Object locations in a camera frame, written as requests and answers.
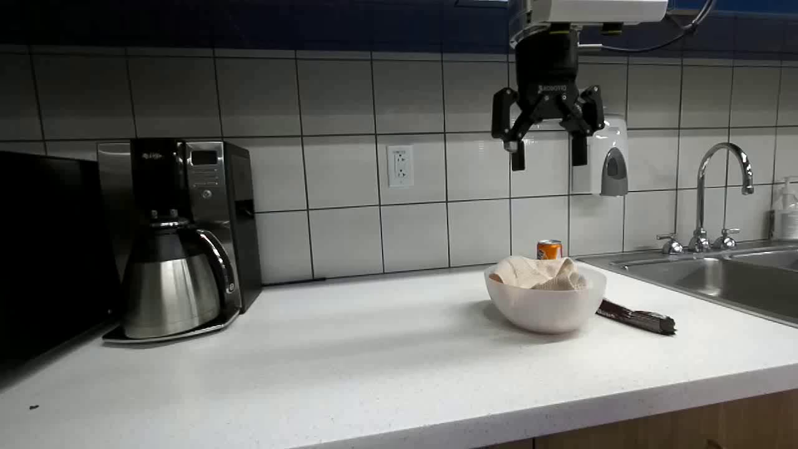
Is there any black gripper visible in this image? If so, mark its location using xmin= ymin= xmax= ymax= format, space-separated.
xmin=488 ymin=21 xmax=607 ymax=175

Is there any beige waffle towel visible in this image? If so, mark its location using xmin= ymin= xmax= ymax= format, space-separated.
xmin=488 ymin=253 xmax=588 ymax=295

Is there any white bowl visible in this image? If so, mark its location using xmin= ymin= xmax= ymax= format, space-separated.
xmin=482 ymin=257 xmax=611 ymax=336

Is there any small orange container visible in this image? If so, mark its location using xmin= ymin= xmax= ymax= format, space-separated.
xmin=534 ymin=236 xmax=568 ymax=262

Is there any chrome gooseneck faucet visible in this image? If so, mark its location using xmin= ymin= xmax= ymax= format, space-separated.
xmin=686 ymin=139 xmax=758 ymax=253

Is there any chrome sink side sprayer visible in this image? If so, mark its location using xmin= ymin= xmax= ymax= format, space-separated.
xmin=655 ymin=231 xmax=686 ymax=257

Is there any dark candy bar wrapper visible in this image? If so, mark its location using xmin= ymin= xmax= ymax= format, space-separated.
xmin=594 ymin=297 xmax=677 ymax=339

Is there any stainless steel sink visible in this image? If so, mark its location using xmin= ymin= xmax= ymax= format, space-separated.
xmin=616 ymin=241 xmax=798 ymax=323

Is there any clear soap pump bottle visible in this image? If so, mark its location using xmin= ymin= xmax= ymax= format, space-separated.
xmin=768 ymin=176 xmax=798 ymax=246

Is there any wooden cabinet front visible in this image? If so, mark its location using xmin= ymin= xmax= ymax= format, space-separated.
xmin=483 ymin=388 xmax=798 ymax=449

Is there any black silver coffee maker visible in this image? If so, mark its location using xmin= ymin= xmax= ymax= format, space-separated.
xmin=94 ymin=135 xmax=265 ymax=344

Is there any stainless steel carafe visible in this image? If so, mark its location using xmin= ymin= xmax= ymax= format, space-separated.
xmin=120 ymin=217 xmax=243 ymax=339

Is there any black microwave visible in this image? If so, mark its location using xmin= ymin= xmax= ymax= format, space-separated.
xmin=0 ymin=146 xmax=120 ymax=368

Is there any white wall soap dispenser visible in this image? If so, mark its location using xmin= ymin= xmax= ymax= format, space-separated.
xmin=568 ymin=114 xmax=632 ymax=198

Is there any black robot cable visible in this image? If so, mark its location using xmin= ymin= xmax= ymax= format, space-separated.
xmin=578 ymin=0 xmax=723 ymax=56

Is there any white wall outlet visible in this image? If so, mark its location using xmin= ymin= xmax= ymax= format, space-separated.
xmin=383 ymin=141 xmax=419 ymax=196

